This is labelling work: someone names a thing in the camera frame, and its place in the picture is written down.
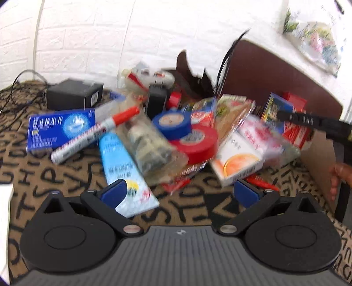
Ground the white and orange medicine box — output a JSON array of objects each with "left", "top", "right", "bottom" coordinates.
[{"left": 210, "top": 131, "right": 265, "bottom": 188}]

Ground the red tube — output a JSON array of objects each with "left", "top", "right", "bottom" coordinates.
[{"left": 244, "top": 175, "right": 280, "bottom": 192}]

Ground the red sachet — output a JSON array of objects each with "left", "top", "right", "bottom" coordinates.
[{"left": 162, "top": 178, "right": 191, "bottom": 196}]

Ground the clear plastic bag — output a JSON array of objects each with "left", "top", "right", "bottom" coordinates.
[{"left": 121, "top": 108, "right": 189, "bottom": 185}]

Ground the black power adapter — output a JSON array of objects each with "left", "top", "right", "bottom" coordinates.
[{"left": 147, "top": 79, "right": 169, "bottom": 119}]

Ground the light blue tube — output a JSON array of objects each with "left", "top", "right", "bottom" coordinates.
[{"left": 98, "top": 132, "right": 160, "bottom": 218}]

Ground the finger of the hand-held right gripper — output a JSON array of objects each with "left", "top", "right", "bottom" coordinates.
[{"left": 276, "top": 110, "right": 352, "bottom": 142}]

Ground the red box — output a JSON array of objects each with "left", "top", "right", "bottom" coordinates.
[{"left": 282, "top": 92, "right": 314, "bottom": 150}]

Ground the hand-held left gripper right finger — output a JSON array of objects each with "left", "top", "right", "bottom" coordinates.
[{"left": 217, "top": 179, "right": 323, "bottom": 238}]

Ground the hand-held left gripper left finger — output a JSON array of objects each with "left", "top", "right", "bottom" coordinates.
[{"left": 41, "top": 179, "right": 145, "bottom": 237}]

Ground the blue medicine box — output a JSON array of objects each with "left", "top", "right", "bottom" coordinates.
[{"left": 27, "top": 108, "right": 97, "bottom": 152}]

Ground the person's right hand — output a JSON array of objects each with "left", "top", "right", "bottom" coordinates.
[{"left": 328, "top": 162, "right": 352, "bottom": 202}]

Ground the black cable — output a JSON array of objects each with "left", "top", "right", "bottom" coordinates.
[{"left": 0, "top": 70, "right": 49, "bottom": 114}]

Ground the pink and white packet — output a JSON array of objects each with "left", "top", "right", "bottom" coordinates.
[{"left": 239, "top": 115, "right": 285, "bottom": 163}]

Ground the clear snack packet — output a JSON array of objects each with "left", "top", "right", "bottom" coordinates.
[{"left": 214, "top": 94, "right": 256, "bottom": 138}]

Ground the black box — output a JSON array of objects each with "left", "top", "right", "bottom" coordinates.
[{"left": 46, "top": 79, "right": 104, "bottom": 111}]

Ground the white marker with red cap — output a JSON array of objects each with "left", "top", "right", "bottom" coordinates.
[{"left": 51, "top": 106, "right": 141, "bottom": 165}]

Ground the large red tape roll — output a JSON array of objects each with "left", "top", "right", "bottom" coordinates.
[{"left": 170, "top": 124, "right": 218, "bottom": 166}]

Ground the small red tape roll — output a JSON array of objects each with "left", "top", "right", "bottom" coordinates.
[{"left": 167, "top": 92, "right": 182, "bottom": 110}]

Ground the blue playing card box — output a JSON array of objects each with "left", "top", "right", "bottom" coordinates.
[{"left": 261, "top": 93, "right": 295, "bottom": 133}]

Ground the blue tape roll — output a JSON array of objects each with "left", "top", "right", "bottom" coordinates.
[{"left": 152, "top": 109, "right": 192, "bottom": 141}]

